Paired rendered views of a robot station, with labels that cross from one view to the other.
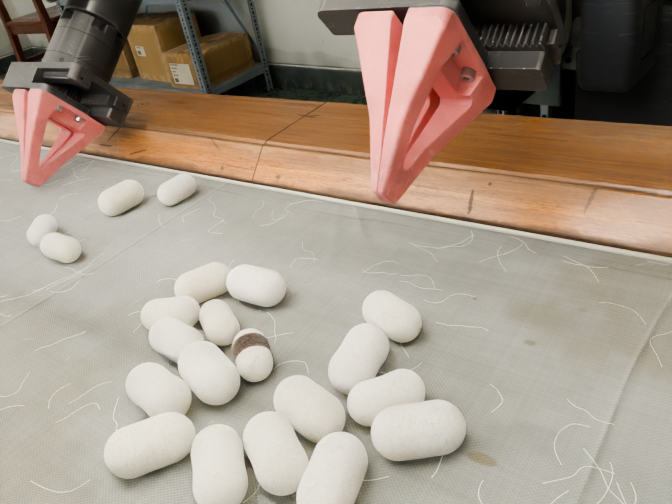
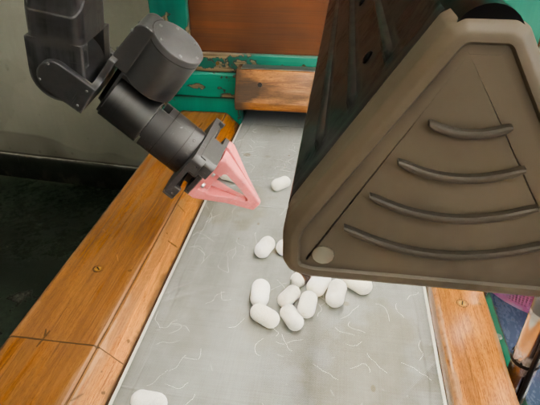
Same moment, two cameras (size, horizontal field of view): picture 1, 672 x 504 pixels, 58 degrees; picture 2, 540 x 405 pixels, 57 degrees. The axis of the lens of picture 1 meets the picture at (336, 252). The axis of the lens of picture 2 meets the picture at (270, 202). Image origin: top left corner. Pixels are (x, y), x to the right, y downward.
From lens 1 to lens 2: 0.66 m
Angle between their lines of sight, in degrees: 96
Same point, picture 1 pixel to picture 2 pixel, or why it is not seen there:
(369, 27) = (228, 159)
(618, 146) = (140, 201)
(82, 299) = (289, 388)
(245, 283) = (267, 288)
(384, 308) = (268, 241)
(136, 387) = (342, 291)
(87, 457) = (369, 310)
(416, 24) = (232, 149)
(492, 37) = not seen: hidden behind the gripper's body
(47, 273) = not seen: outside the picture
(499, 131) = (112, 234)
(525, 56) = not seen: hidden behind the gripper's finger
